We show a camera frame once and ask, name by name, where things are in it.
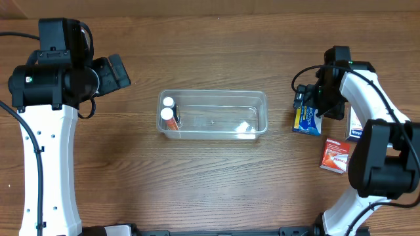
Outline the blue yellow VapoDrops box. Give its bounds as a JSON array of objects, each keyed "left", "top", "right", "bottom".
[{"left": 292, "top": 106, "right": 322, "bottom": 136}]

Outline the white blue Hansaplast box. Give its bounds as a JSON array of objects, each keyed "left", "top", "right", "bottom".
[{"left": 345, "top": 107, "right": 363, "bottom": 142}]

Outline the red white small box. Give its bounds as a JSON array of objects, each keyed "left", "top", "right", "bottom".
[{"left": 320, "top": 138, "right": 350, "bottom": 174}]

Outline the dark bottle white cap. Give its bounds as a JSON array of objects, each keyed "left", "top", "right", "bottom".
[{"left": 163, "top": 96, "right": 180, "bottom": 123}]

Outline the orange tube white cap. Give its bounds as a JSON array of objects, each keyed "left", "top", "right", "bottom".
[{"left": 160, "top": 108, "right": 179, "bottom": 130}]

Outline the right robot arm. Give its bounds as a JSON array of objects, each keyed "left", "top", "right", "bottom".
[{"left": 279, "top": 46, "right": 419, "bottom": 235}]

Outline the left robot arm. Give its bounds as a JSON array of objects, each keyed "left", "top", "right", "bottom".
[{"left": 6, "top": 18, "right": 137, "bottom": 236}]

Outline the clear plastic container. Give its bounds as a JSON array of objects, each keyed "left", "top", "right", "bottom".
[{"left": 156, "top": 90, "right": 268, "bottom": 140}]

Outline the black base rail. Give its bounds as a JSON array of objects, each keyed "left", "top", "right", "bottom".
[{"left": 79, "top": 224, "right": 326, "bottom": 236}]

